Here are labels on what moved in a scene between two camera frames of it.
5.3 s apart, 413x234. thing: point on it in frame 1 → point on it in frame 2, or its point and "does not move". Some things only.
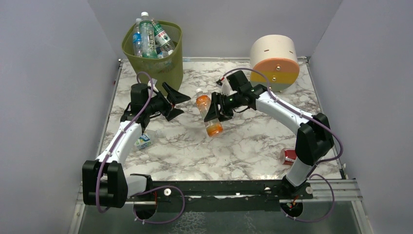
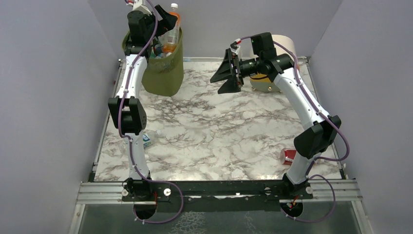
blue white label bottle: [164, 53] → [158, 49]
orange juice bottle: [214, 128] → [171, 37]
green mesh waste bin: [168, 69] does not move
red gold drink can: [287, 157] does not move
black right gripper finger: [214, 110] → [226, 70]
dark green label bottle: [145, 140] does not move
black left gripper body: [166, 105] → [162, 18]
